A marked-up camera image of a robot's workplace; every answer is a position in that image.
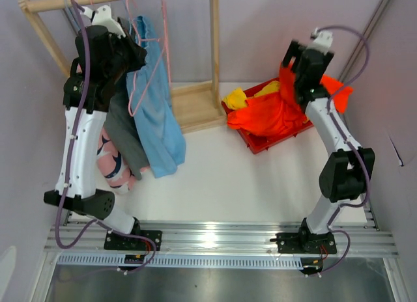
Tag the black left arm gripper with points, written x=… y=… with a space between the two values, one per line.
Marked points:
x=138 y=53

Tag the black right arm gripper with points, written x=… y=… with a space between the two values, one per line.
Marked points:
x=295 y=49

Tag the light blue shorts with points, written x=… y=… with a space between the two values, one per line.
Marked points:
x=158 y=129

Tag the grey shorts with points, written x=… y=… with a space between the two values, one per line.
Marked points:
x=122 y=131

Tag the blue hanger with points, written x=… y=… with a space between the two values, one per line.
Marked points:
x=72 y=17
x=125 y=9

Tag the orange shorts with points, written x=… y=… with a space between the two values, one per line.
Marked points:
x=272 y=114

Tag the yellow shorts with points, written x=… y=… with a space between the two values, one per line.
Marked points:
x=237 y=98

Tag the pink patterned shorts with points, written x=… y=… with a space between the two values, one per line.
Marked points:
x=112 y=165

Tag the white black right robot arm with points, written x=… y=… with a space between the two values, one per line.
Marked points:
x=347 y=172

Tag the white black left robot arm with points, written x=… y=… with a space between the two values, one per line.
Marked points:
x=104 y=56

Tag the wooden clothes rack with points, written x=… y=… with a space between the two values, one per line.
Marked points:
x=196 y=107

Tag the aluminium corner profile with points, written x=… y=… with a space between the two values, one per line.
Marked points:
x=359 y=50

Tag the red plastic tray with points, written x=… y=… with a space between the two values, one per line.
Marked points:
x=258 y=144

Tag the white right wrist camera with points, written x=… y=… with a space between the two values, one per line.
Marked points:
x=321 y=40

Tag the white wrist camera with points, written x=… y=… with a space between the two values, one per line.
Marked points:
x=103 y=16
x=321 y=40

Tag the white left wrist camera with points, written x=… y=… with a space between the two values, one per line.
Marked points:
x=103 y=16

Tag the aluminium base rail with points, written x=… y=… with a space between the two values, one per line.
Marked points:
x=253 y=239

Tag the white cable duct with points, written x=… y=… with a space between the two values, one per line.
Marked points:
x=183 y=261

